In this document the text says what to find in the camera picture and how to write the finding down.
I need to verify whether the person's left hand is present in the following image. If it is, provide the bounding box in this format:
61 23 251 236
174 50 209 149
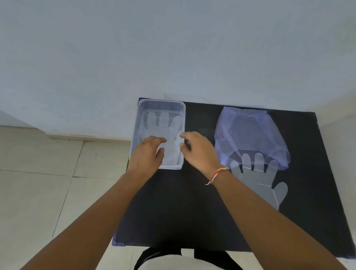
126 136 167 179

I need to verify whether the person's right hand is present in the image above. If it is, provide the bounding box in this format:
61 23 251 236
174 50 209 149
180 131 227 180

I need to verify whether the clear plastic container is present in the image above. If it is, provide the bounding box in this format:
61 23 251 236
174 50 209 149
129 99 186 170

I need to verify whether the person's left forearm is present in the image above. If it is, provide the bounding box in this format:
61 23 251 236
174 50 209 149
20 170 156 270

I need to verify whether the person's right forearm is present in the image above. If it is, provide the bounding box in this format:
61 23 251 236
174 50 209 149
207 168 349 270

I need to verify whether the clear plastic glove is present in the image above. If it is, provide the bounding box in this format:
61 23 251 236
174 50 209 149
140 111 184 164
229 152 289 211

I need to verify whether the black table mat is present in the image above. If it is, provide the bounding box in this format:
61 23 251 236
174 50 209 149
112 97 356 260

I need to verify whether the blue translucent plastic bag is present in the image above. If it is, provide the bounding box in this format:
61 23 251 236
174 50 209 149
214 106 291 171

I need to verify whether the person's white shirt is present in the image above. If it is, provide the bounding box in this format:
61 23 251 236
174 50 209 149
143 254 224 270

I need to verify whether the person's black garment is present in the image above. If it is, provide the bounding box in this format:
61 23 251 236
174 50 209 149
133 246 244 270

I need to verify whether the red white thread bracelet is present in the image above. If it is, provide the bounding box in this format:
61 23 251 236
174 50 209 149
205 167 230 186

